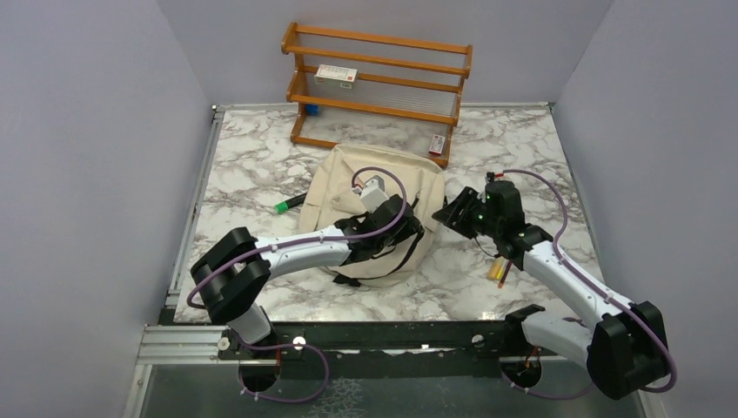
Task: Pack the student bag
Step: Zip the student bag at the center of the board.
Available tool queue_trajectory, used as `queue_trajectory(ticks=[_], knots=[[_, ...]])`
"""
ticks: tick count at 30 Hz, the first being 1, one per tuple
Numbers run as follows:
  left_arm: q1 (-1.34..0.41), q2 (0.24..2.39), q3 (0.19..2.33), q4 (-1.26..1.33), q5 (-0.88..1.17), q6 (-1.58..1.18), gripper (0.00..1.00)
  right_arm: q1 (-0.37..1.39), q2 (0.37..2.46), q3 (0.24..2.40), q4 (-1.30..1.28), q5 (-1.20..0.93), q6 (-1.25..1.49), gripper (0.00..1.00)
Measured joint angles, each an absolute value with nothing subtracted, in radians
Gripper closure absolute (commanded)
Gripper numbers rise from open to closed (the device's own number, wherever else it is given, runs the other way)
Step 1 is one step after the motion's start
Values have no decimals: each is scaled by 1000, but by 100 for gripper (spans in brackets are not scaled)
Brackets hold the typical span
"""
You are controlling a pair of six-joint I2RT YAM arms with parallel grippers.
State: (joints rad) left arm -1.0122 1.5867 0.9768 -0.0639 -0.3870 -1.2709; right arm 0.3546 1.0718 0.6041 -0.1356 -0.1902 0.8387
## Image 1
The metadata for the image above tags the orange wooden shelf rack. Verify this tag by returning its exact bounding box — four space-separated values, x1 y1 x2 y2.
280 22 473 168

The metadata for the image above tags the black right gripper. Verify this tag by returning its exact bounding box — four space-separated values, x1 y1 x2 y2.
433 185 501 239

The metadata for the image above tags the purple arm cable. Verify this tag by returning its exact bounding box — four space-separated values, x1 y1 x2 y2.
185 167 409 405
486 168 680 401

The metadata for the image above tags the green black highlighter marker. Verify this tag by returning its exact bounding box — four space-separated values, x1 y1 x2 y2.
274 192 307 214

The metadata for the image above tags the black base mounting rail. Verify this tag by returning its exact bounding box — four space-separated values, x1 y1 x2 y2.
217 320 535 380

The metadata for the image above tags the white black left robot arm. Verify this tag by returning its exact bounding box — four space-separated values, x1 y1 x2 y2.
190 194 425 358

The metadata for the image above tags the white red box on shelf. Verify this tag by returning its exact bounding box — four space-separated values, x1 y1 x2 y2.
314 64 358 90

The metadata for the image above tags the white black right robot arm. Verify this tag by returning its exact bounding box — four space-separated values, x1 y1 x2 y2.
433 179 677 400

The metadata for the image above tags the cream canvas student bag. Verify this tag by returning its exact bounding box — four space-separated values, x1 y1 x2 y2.
298 145 446 287

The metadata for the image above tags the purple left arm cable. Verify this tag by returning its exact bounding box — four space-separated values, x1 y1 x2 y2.
185 167 409 405

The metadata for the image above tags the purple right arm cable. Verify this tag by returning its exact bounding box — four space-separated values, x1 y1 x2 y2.
486 168 680 401

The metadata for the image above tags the small blue item on shelf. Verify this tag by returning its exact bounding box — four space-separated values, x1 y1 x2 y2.
305 104 320 117

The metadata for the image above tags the small red white card box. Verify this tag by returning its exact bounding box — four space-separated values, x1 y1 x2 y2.
428 134 446 156

